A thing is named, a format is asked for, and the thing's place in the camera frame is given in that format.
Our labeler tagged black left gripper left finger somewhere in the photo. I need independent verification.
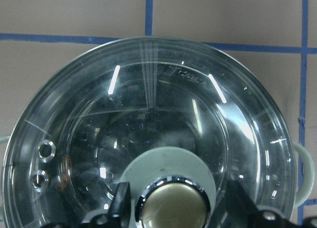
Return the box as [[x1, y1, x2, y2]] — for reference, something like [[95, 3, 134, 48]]
[[108, 182, 131, 218]]

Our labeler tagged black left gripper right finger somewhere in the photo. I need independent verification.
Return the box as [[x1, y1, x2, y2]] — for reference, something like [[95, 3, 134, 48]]
[[224, 180, 258, 228]]

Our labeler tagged glass pot lid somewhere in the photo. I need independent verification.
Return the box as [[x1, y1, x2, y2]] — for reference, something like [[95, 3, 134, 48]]
[[1, 37, 296, 228]]

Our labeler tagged grey cooking pot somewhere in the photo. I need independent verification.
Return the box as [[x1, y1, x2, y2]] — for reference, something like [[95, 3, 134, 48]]
[[0, 136, 313, 216]]

